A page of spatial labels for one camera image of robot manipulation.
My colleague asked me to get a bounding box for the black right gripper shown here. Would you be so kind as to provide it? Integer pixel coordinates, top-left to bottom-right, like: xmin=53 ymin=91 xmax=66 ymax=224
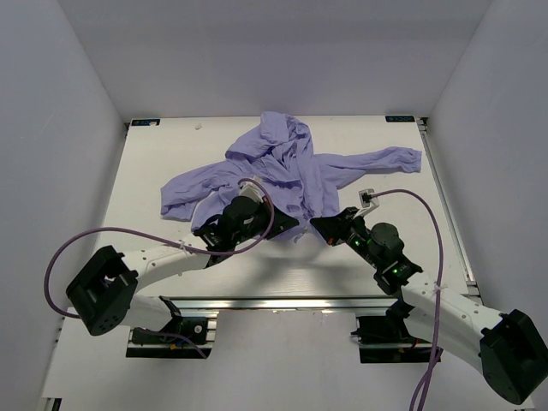
xmin=311 ymin=206 xmax=383 ymax=270

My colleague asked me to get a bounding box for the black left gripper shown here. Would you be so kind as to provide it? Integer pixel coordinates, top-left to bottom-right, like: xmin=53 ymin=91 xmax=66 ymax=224
xmin=232 ymin=195 xmax=298 ymax=246

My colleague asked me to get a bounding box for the lavender zip-up hooded jacket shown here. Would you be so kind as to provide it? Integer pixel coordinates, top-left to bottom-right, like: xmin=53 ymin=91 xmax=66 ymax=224
xmin=160 ymin=111 xmax=422 ymax=239

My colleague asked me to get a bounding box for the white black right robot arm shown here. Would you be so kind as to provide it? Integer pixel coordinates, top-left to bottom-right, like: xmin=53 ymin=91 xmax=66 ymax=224
xmin=311 ymin=207 xmax=547 ymax=405

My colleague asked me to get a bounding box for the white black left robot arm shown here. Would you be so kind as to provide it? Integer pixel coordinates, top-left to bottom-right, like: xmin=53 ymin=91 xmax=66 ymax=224
xmin=66 ymin=195 xmax=299 ymax=342

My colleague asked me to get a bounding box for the blue label sticker right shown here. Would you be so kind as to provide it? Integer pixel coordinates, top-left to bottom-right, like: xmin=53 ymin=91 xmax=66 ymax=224
xmin=384 ymin=115 xmax=416 ymax=123

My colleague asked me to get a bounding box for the blue label sticker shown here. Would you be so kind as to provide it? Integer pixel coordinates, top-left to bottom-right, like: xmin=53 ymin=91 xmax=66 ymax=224
xmin=130 ymin=118 xmax=160 ymax=127
xmin=384 ymin=115 xmax=416 ymax=123

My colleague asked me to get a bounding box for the blue label sticker left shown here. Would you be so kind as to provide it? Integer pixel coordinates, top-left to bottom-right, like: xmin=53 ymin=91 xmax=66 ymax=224
xmin=130 ymin=118 xmax=160 ymax=127

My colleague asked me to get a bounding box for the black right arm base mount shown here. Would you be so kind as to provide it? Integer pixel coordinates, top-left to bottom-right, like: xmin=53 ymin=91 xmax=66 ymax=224
xmin=351 ymin=301 xmax=432 ymax=364

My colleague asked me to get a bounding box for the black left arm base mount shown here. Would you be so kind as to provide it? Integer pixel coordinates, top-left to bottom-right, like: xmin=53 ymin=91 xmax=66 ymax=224
xmin=123 ymin=308 xmax=218 ymax=360

